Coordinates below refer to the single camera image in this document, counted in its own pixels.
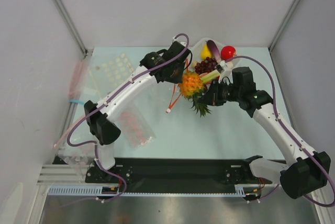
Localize clear red-zipper zip bag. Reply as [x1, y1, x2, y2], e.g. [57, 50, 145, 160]
[165, 59, 189, 114]

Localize orange toy pineapple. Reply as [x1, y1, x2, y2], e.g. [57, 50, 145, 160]
[178, 72, 211, 117]

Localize red toy apple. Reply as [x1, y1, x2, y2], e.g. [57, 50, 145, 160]
[220, 46, 236, 61]

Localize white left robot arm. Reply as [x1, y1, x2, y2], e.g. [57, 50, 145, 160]
[84, 50, 191, 182]

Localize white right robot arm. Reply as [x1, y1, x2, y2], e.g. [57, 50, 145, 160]
[198, 81, 334, 199]

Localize clear cream-dotted zip bag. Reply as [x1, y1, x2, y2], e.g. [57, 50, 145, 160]
[88, 53, 135, 98]

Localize clear pink-dotted zip bag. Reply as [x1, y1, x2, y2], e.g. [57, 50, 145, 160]
[118, 104, 156, 149]

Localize clear red-patterned zip bag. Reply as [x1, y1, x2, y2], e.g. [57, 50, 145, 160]
[58, 143, 95, 181]

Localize green toy celery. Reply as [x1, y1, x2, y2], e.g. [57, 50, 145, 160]
[200, 70, 220, 83]

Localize white perforated plastic basket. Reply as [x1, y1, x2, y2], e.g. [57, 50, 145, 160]
[191, 38, 241, 84]

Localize dark toy grapes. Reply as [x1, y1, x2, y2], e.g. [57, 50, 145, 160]
[194, 57, 217, 75]

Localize white toy radish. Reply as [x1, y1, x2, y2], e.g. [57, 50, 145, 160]
[224, 62, 234, 70]

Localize yellow toy pear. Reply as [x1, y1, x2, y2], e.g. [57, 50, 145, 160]
[200, 44, 212, 60]

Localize purple toy eggplant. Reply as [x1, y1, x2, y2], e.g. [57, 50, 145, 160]
[206, 40, 221, 62]

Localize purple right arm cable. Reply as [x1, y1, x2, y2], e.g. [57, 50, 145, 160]
[225, 55, 335, 208]

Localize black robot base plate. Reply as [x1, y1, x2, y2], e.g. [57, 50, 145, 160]
[85, 158, 264, 190]

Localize left aluminium frame post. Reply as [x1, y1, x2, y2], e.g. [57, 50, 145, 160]
[52, 0, 88, 57]

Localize aluminium frame post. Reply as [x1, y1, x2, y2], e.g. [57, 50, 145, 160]
[268, 0, 302, 53]
[52, 0, 88, 57]

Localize right aluminium frame post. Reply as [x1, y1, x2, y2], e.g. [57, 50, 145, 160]
[268, 0, 302, 53]

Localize slotted white cable duct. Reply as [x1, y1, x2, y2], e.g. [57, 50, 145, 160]
[48, 185, 259, 197]

